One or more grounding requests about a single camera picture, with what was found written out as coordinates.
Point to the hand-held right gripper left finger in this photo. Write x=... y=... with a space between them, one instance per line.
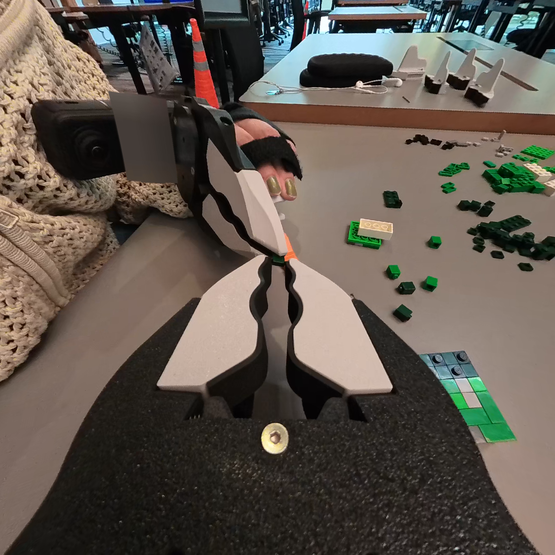
x=217 y=334

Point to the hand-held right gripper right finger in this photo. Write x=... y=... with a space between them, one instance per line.
x=338 y=338

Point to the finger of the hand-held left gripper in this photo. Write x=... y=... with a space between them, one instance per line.
x=251 y=204

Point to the dark green lego brick stack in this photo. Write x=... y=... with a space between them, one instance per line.
x=277 y=257

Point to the small bright green lego cube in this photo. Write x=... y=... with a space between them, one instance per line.
x=393 y=271
x=430 y=283
x=434 y=242

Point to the green lego base, tan brick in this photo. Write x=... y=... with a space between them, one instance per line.
x=370 y=232

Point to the green pixel lego cube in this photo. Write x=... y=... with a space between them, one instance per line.
x=473 y=403

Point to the small black lego pieces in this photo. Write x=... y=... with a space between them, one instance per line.
x=423 y=139

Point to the scattered dark green lego pieces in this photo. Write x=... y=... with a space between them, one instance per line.
x=512 y=236

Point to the small grey lego pieces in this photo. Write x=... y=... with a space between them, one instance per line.
x=481 y=143

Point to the pile of bright green lego pieces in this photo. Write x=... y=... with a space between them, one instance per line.
x=512 y=173

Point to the person's left hand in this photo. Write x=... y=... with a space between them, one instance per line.
x=260 y=130

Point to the orange brick separator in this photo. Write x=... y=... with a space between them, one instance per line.
x=290 y=247

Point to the cream knit sweater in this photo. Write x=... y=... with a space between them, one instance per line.
x=43 y=243

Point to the orange traffic cone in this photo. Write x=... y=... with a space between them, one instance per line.
x=205 y=74

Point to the white earphones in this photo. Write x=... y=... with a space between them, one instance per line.
x=347 y=87

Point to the black oval case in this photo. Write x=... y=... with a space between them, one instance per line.
x=347 y=69

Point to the wooden background desk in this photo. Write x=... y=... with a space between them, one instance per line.
x=377 y=16

